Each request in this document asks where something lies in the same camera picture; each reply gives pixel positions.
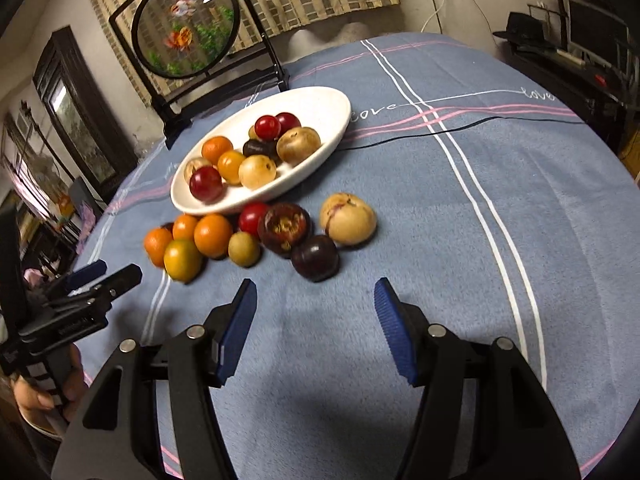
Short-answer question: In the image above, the orange yellow fruit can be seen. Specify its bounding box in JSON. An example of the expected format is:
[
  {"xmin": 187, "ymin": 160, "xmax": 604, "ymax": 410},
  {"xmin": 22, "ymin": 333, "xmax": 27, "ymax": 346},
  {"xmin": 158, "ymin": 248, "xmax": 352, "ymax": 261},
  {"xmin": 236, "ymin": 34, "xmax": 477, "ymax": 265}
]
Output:
[{"xmin": 216, "ymin": 150, "xmax": 245, "ymax": 185}]

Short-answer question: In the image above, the yellow green citrus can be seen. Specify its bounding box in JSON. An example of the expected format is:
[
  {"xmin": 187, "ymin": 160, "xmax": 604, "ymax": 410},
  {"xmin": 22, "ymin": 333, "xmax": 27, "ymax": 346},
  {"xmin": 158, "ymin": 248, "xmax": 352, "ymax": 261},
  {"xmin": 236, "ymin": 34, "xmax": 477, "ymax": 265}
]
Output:
[{"xmin": 164, "ymin": 240, "xmax": 203, "ymax": 284}]

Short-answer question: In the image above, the blue striped tablecloth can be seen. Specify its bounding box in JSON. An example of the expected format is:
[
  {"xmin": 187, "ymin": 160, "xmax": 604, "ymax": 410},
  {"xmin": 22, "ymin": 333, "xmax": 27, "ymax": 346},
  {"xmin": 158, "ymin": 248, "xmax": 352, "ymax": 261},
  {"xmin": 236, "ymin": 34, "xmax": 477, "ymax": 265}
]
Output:
[{"xmin": 80, "ymin": 34, "xmax": 639, "ymax": 479}]

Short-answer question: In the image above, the pale yellow round fruit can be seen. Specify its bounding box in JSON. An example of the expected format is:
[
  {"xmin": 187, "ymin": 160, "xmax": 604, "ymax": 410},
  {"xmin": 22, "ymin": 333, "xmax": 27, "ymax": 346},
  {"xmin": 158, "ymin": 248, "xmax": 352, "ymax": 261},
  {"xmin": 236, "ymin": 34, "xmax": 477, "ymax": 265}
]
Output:
[{"xmin": 239, "ymin": 155, "xmax": 277, "ymax": 190}]

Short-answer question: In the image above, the small tan fruit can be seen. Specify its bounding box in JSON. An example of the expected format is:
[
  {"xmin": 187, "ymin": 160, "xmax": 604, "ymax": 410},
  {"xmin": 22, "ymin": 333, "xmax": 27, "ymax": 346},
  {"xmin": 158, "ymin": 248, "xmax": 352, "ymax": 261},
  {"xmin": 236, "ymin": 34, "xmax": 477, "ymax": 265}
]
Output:
[{"xmin": 182, "ymin": 156, "xmax": 213, "ymax": 184}]

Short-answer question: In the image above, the round goldfish screen on stand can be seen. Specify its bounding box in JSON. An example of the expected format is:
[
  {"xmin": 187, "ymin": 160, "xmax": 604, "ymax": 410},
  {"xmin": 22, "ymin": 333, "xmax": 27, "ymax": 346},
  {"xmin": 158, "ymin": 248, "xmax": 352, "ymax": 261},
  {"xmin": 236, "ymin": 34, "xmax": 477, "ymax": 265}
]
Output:
[{"xmin": 108, "ymin": 0, "xmax": 290, "ymax": 148}]

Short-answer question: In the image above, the dark brown mangosteen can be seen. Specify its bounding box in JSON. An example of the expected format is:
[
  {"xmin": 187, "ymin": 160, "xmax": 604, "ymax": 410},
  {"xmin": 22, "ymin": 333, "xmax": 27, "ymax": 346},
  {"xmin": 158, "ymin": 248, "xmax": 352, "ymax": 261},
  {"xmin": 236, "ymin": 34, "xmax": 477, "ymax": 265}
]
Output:
[
  {"xmin": 242, "ymin": 139, "xmax": 278, "ymax": 160},
  {"xmin": 257, "ymin": 203, "xmax": 312, "ymax": 258}
]

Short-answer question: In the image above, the red tomato front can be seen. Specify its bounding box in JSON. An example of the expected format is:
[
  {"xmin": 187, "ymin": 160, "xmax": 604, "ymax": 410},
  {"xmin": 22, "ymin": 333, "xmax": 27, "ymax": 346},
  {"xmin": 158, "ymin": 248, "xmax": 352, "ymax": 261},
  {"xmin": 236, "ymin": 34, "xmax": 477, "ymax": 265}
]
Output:
[{"xmin": 254, "ymin": 115, "xmax": 281, "ymax": 142}]

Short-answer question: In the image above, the orange mandarin back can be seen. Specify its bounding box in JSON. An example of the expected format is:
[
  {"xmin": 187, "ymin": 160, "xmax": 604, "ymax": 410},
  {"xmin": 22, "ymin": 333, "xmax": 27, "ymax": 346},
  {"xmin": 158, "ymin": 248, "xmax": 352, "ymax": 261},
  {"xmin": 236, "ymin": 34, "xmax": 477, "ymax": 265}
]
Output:
[{"xmin": 171, "ymin": 214, "xmax": 200, "ymax": 240}]

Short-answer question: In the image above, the orange mandarin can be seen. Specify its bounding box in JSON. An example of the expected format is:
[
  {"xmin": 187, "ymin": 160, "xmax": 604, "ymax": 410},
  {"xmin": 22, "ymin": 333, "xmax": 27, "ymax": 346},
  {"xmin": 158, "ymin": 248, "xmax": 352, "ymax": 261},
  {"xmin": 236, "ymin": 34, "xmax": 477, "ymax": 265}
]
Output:
[
  {"xmin": 193, "ymin": 214, "xmax": 233, "ymax": 259},
  {"xmin": 201, "ymin": 136, "xmax": 233, "ymax": 166},
  {"xmin": 171, "ymin": 214, "xmax": 200, "ymax": 240},
  {"xmin": 143, "ymin": 226, "xmax": 172, "ymax": 269}
]

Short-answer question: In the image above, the dark framed picture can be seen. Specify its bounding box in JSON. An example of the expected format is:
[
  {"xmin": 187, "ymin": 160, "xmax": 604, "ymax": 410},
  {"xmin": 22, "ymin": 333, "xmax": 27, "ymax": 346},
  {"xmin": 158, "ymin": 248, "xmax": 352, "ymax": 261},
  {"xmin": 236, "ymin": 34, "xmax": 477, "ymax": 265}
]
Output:
[{"xmin": 32, "ymin": 26, "xmax": 138, "ymax": 202}]

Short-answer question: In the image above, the dark brown mangosteen front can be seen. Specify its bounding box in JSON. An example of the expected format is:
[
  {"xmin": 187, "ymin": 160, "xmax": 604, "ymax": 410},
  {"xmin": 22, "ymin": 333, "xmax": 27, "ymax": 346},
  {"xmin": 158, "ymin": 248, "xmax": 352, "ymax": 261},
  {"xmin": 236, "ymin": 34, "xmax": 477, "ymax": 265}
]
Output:
[{"xmin": 242, "ymin": 139, "xmax": 278, "ymax": 160}]

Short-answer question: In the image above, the computer monitor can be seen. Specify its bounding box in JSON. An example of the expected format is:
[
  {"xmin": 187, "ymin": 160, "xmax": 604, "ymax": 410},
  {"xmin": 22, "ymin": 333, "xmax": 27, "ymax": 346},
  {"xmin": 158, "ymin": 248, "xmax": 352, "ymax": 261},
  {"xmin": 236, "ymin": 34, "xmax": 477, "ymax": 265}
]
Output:
[{"xmin": 564, "ymin": 0, "xmax": 629, "ymax": 72}]

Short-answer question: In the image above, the large tan round fruit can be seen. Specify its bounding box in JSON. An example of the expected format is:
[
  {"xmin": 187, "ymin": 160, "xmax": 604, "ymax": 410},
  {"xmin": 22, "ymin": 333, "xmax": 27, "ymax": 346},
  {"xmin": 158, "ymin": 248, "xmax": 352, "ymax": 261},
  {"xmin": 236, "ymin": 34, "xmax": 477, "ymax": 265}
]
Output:
[{"xmin": 277, "ymin": 127, "xmax": 321, "ymax": 167}]

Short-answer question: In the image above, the tan fruit with purple streak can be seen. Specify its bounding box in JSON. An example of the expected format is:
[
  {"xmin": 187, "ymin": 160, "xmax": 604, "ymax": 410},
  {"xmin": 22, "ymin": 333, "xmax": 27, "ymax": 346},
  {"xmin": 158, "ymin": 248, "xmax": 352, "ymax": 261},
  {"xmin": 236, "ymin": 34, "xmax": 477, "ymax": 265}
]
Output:
[{"xmin": 319, "ymin": 193, "xmax": 378, "ymax": 246}]

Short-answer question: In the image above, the dark purple plum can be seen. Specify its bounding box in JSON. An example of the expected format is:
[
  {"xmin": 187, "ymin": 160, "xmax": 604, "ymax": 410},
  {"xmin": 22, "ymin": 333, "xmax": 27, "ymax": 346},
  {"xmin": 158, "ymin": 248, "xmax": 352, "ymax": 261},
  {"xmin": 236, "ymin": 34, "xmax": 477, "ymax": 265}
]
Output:
[{"xmin": 291, "ymin": 235, "xmax": 341, "ymax": 283}]

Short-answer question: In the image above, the red tomato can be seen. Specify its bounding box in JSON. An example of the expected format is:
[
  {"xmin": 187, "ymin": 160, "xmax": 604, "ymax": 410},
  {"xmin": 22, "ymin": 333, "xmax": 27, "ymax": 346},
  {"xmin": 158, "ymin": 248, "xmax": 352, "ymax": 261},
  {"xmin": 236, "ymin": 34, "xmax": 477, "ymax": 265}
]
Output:
[
  {"xmin": 254, "ymin": 115, "xmax": 281, "ymax": 142},
  {"xmin": 238, "ymin": 202, "xmax": 270, "ymax": 240}
]

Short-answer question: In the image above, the small olive green fruit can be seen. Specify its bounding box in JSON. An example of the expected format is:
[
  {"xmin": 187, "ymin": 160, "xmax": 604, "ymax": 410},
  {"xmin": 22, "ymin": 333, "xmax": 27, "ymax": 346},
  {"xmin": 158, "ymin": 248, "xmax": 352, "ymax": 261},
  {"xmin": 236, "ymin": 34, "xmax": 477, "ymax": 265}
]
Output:
[{"xmin": 228, "ymin": 231, "xmax": 262, "ymax": 268}]

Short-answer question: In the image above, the person's left hand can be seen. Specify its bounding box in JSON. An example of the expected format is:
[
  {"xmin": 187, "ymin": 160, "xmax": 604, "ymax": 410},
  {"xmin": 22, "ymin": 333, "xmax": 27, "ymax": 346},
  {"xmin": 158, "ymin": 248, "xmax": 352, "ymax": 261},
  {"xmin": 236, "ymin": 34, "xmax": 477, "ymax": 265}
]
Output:
[{"xmin": 12, "ymin": 344, "xmax": 88, "ymax": 434}]

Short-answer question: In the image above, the dark brown mangosteen back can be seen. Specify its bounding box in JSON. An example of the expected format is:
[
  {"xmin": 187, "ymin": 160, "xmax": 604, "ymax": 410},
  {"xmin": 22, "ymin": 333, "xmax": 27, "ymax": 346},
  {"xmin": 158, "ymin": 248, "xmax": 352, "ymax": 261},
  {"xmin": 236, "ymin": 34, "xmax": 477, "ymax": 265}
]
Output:
[{"xmin": 257, "ymin": 203, "xmax": 312, "ymax": 258}]

